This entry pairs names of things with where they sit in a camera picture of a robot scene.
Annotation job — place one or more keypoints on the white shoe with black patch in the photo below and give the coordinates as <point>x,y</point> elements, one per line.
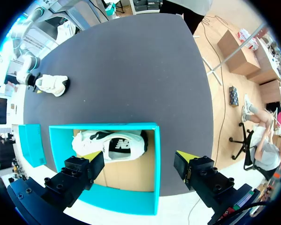
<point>128,141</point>

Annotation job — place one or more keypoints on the teal shoebox lid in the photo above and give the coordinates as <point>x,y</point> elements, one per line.
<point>32,145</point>

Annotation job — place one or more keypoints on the person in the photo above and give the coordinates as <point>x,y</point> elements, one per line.
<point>267,150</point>
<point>189,11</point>

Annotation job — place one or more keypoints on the cream white shoe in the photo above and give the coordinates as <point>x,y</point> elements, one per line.
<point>52,84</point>

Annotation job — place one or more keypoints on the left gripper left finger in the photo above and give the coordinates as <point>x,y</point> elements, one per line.
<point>79,172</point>

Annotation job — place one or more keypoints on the open teal shoebox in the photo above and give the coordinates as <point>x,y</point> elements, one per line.
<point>131,201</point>

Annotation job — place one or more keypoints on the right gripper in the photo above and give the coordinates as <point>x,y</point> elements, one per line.
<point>32,79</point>

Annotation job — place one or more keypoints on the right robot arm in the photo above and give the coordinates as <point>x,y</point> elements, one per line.
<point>25,68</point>

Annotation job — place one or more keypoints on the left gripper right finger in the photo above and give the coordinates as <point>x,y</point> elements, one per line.
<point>204,174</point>

